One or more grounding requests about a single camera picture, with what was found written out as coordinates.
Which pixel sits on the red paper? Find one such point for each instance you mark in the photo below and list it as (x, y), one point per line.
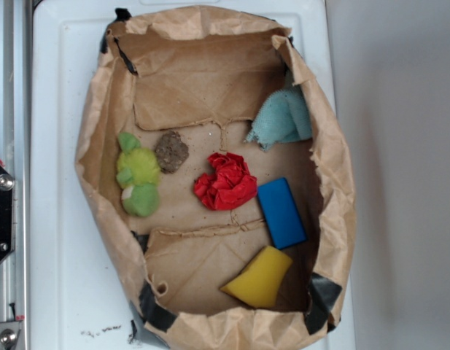
(230, 186)

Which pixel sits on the brown paper bag tray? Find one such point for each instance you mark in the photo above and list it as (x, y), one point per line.
(205, 72)

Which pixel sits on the blue rectangular block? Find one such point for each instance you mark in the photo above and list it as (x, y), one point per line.
(281, 214)

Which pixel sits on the light blue cloth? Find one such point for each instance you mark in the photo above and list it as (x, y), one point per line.
(283, 118)

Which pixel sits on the green plush toy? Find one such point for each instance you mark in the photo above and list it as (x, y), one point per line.
(138, 175)

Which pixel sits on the yellow sponge piece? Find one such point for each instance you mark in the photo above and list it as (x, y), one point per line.
(258, 283)

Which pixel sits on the black metal bracket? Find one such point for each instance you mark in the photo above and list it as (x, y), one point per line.
(7, 224)

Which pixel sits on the aluminium frame rail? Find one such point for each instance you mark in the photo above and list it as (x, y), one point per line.
(15, 131)

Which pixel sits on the silver corner bracket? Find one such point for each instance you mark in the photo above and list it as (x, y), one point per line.
(10, 335)

